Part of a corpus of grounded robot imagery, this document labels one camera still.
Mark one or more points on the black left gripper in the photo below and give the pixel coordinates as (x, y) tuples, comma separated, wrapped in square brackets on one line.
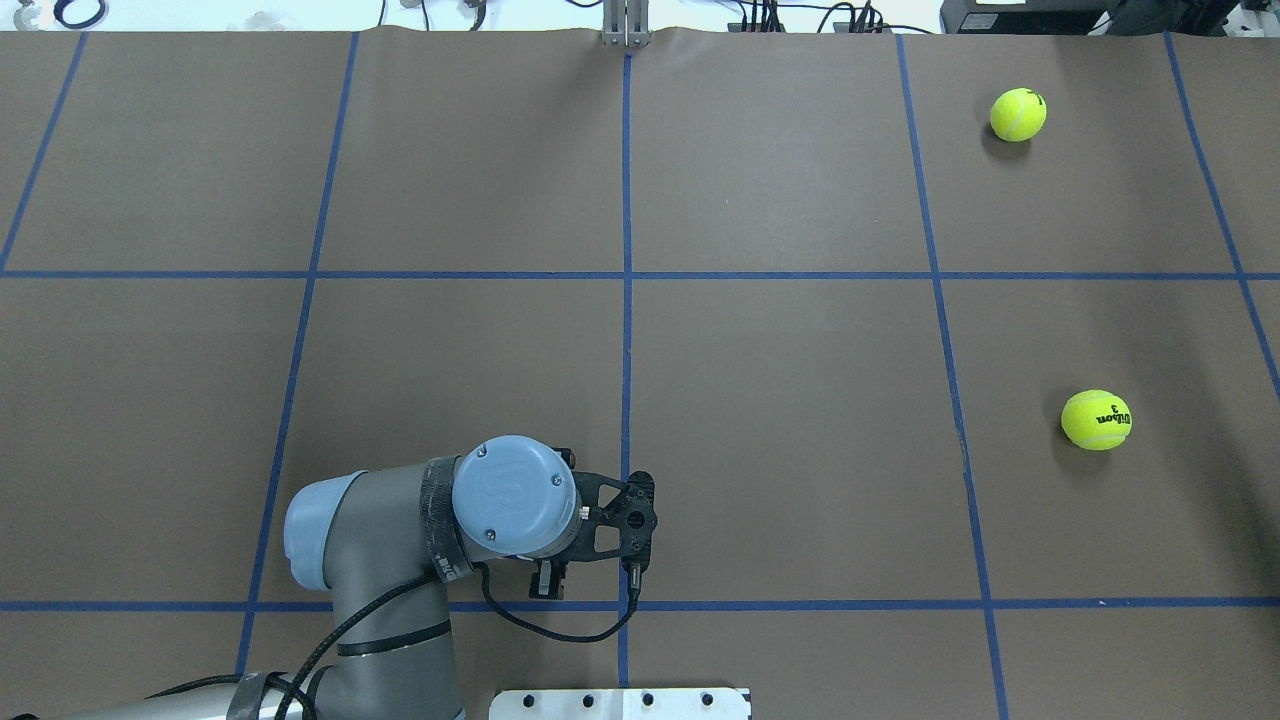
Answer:
[(547, 579)]

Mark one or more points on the yellow Wilson tennis ball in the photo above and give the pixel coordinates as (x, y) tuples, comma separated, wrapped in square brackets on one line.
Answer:
[(1096, 420)]

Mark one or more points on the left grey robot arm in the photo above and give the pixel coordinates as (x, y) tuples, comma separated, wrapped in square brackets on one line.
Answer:
[(385, 545)]

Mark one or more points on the yellow far tennis ball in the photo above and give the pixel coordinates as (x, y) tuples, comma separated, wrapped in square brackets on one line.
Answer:
[(1018, 115)]

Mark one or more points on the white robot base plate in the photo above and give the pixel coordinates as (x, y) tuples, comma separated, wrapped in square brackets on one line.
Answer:
[(623, 703)]

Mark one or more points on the aluminium frame post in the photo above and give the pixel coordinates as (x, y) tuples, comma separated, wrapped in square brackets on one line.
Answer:
[(625, 23)]

